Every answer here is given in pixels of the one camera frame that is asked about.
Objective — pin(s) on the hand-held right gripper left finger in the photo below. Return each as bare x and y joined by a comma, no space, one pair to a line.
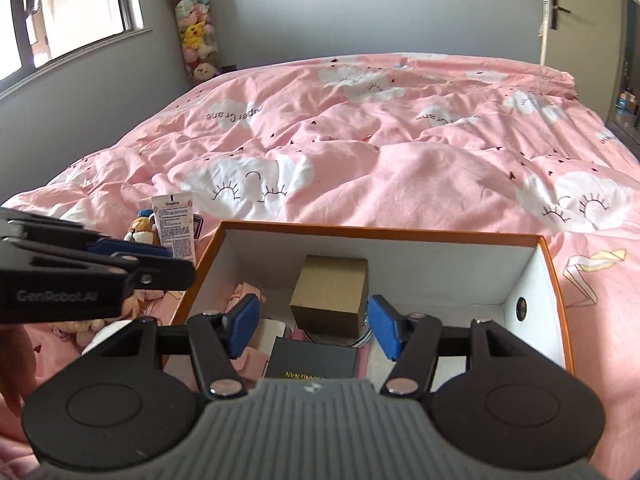
245,322

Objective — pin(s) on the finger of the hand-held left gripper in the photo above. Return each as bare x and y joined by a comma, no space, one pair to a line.
125,248
160,274

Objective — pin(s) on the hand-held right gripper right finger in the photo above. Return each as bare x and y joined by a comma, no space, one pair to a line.
385,327

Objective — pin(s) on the long white box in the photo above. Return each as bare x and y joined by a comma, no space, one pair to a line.
272,332

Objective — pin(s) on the round silver-rimmed mirror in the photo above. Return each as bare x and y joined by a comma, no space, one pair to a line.
350,342

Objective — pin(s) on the gold gift box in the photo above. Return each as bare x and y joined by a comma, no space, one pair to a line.
330,295

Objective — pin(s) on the black box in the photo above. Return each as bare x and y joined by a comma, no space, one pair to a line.
310,357

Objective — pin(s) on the orange cardboard box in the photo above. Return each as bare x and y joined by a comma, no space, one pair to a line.
450,270

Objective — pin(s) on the person's left forearm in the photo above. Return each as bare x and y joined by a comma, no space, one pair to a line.
10,365

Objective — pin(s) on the small bear plush doll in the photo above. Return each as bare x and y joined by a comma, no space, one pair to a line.
142,232

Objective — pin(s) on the crochet doll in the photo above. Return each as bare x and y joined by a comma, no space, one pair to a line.
85,327

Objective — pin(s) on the white lotion tube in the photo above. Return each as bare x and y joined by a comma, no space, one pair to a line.
172,225

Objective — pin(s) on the small dark card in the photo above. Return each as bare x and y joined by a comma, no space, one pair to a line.
198,226

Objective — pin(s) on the pink cloud-print duvet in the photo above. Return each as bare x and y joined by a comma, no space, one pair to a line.
375,160

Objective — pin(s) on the column of plush toys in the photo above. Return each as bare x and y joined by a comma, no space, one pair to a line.
195,35

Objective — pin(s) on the window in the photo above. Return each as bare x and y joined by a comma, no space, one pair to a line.
75,5

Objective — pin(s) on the olive door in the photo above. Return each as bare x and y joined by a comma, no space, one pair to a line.
585,35

